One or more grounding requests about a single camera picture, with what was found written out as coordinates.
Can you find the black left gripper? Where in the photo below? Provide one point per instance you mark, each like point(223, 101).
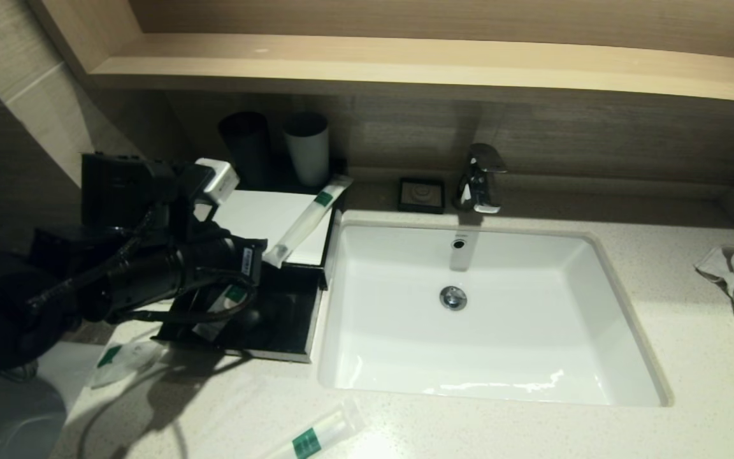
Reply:
point(128, 191)

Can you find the black plastic cup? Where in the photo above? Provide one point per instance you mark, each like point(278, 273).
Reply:
point(249, 146)

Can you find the black box drawer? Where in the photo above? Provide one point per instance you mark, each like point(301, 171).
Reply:
point(284, 319)

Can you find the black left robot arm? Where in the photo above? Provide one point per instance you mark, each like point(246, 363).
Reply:
point(169, 274)

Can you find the black cup tray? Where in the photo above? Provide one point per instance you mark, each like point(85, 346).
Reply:
point(278, 180)

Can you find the long toothbrush packet green label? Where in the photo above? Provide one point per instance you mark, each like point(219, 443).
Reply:
point(306, 220)

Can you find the grey plastic cup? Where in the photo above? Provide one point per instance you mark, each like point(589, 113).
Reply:
point(309, 159)

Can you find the grey rounded fixture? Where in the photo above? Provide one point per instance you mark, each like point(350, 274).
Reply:
point(10, 427)

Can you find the black square soap dish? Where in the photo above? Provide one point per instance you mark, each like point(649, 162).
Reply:
point(421, 194)

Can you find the light wooden shelf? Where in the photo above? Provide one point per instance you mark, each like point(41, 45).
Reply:
point(405, 64)

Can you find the clear toothbrush packet green label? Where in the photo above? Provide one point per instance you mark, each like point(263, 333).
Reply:
point(322, 430)

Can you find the chrome drain stopper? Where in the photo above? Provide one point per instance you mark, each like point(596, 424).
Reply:
point(453, 298)

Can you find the chrome faucet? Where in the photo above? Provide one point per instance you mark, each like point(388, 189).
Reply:
point(478, 182)

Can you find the white ceramic sink basin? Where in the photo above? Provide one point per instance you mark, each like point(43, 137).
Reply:
point(532, 319)

